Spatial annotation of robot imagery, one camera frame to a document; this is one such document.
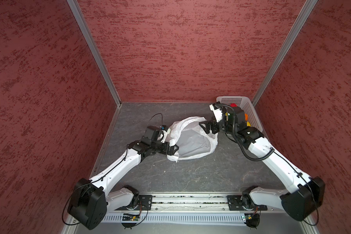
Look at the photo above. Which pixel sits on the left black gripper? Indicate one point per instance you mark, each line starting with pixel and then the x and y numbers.
pixel 171 152

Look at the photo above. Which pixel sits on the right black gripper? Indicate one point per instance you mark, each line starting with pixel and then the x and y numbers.
pixel 213 123

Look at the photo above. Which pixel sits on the white plastic bag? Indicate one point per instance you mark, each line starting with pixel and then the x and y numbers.
pixel 191 139

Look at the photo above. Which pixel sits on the white perforated plastic basket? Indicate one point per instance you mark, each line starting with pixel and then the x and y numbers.
pixel 245 104

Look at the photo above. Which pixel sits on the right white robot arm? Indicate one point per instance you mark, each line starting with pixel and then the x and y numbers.
pixel 302 194

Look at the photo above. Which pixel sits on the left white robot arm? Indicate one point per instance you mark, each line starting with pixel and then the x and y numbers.
pixel 92 198

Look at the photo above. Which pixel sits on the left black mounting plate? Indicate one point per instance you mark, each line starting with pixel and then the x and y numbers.
pixel 144 202

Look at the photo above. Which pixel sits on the black mounting plate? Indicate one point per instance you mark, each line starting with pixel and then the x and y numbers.
pixel 243 203
pixel 144 202

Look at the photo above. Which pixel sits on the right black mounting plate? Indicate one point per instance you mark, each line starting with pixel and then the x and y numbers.
pixel 243 203

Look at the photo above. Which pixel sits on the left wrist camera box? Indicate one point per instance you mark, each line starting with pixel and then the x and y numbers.
pixel 154 134

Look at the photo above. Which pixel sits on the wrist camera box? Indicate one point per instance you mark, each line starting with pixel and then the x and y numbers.
pixel 233 116
pixel 154 134

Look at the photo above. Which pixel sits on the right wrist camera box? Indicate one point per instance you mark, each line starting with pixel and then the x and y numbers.
pixel 233 116

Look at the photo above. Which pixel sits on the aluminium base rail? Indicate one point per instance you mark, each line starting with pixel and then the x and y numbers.
pixel 183 202

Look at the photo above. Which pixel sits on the perforated metal cable tray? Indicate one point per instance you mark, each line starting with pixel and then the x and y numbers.
pixel 177 218

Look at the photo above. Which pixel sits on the right aluminium corner post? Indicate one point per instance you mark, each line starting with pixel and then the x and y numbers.
pixel 289 40

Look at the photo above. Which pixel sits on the aluminium corner post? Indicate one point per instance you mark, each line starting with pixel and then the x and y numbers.
pixel 289 40
pixel 78 15

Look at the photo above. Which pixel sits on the left aluminium corner post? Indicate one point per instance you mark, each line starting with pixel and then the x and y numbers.
pixel 78 15

